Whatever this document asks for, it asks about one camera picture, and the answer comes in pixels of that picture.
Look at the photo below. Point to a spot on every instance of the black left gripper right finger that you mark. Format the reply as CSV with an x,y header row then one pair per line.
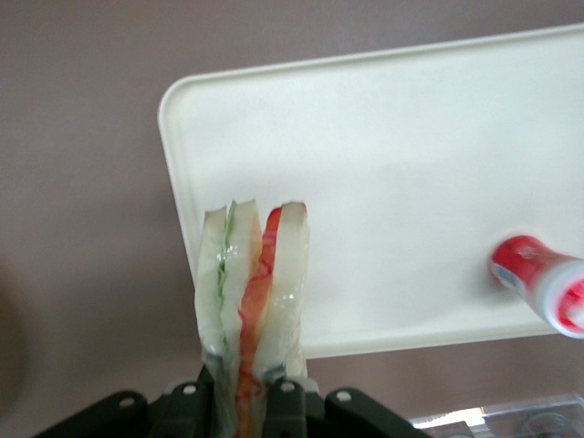
x,y
289,406

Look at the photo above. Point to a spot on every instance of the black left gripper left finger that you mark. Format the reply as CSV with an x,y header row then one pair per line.
x,y
189,406

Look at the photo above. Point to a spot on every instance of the triangle sandwich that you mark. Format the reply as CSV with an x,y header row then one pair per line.
x,y
255,292

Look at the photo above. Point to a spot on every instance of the beige plastic tray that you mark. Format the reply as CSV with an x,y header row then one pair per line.
x,y
388,182

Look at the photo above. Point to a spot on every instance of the clear acrylic bottle rack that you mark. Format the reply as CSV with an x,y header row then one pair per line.
x,y
502,417

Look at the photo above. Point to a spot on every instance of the red white yogurt cup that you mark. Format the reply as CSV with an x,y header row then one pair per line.
x,y
543,278

